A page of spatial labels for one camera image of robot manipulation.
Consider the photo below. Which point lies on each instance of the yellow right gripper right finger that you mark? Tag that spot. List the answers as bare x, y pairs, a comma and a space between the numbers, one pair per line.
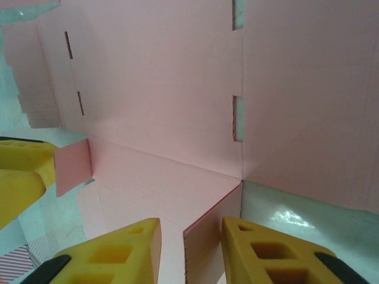
242, 254

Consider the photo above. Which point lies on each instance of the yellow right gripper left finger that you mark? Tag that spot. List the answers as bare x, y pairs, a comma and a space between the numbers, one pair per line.
118, 251

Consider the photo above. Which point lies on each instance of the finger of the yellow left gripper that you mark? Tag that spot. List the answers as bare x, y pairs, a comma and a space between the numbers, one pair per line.
29, 156
17, 192

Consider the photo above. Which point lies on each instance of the pink paper box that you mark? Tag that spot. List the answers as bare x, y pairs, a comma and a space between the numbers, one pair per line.
177, 88

